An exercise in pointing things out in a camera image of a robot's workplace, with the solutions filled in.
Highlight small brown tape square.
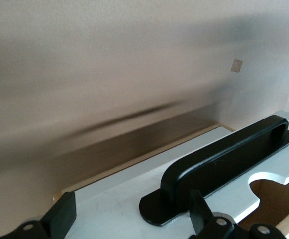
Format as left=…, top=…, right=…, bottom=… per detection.
left=229, top=58, right=243, bottom=73

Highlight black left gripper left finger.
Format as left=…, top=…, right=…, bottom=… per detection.
left=0, top=191, right=77, bottom=239

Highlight black metal drawer handle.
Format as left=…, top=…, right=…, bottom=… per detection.
left=139, top=115, right=289, bottom=228

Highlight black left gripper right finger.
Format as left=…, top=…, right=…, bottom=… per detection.
left=189, top=189, right=288, bottom=239

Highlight white fronted wooden drawer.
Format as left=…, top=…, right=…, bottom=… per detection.
left=52, top=109, right=289, bottom=239

